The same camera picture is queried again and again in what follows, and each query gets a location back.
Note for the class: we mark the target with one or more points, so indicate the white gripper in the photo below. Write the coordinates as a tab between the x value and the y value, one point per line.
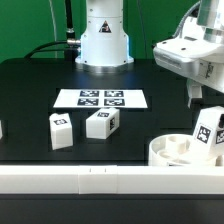
199	60

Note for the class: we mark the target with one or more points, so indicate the white round stool seat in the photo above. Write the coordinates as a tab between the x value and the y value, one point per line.
174	150

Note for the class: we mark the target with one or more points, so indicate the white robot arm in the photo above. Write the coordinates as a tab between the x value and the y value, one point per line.
105	45

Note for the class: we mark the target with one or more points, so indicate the white marker sheet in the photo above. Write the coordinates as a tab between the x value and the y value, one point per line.
96	98

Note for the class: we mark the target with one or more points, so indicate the white front fence bar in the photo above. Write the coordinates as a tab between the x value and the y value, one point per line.
17	179

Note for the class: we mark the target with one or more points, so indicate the white block at left edge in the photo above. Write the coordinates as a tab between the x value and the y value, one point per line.
1	134

